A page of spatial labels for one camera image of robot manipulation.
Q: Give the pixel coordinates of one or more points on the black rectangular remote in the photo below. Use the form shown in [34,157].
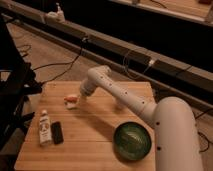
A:
[57,134]

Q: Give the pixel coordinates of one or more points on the green ceramic bowl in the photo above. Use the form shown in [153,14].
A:
[132,141]

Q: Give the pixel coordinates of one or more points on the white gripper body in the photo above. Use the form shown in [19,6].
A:
[87,88]

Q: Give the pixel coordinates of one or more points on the white object on rail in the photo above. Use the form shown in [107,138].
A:
[58,15]

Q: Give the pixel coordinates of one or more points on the white rectangular block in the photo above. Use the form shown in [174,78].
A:
[71,105]

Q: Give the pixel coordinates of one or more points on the long metal rail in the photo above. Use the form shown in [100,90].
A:
[175,55]

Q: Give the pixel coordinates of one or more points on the white squeeze bottle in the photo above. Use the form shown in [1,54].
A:
[45,135]

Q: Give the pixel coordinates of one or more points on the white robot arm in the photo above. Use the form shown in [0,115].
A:
[176,136]

